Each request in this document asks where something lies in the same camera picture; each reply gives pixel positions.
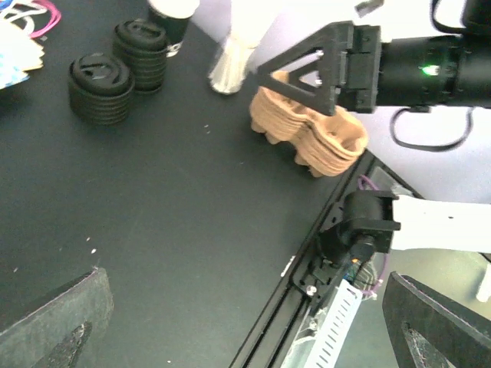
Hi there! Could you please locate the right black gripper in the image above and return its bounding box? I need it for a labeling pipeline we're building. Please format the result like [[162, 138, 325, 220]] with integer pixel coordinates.
[[257, 22, 382, 116]]

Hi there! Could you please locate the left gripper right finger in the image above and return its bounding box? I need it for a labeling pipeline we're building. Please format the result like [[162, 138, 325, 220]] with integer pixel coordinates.
[[382, 271, 490, 367]]

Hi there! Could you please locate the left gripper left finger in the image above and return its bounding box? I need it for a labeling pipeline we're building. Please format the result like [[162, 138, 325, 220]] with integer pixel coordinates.
[[1, 268, 114, 367]]

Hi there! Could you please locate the stack of pulp carriers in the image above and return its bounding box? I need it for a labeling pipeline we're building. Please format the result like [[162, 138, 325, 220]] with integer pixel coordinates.
[[249, 87, 368, 178]]

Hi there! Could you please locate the cup of wrapped straws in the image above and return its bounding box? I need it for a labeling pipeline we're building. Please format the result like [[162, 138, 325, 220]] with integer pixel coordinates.
[[208, 0, 284, 95]]

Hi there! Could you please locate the right paper cup stack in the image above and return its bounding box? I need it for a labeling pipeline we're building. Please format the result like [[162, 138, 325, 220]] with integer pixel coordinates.
[[147, 0, 200, 58]]

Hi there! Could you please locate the black lid stack right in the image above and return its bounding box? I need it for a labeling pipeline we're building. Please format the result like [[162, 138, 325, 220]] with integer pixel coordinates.
[[112, 19, 168, 94]]

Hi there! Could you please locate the black lid stack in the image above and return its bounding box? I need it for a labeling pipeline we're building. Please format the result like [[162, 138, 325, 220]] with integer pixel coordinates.
[[68, 53, 135, 125], [112, 19, 168, 94]]

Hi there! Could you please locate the black lid stack left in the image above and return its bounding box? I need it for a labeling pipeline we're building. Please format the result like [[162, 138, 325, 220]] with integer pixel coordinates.
[[68, 53, 135, 125]]

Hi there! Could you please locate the blue checkered paper bag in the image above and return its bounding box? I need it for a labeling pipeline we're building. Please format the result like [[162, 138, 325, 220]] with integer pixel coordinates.
[[1, 19, 44, 90]]

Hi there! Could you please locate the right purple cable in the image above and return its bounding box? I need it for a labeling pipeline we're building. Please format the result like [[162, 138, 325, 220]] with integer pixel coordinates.
[[358, 174, 392, 302]]

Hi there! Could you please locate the light blue cable duct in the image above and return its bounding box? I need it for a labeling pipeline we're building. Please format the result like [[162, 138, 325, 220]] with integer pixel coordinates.
[[305, 280, 363, 368]]

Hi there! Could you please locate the black front rail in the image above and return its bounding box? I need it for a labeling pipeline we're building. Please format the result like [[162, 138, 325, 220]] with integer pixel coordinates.
[[229, 151, 380, 368]]

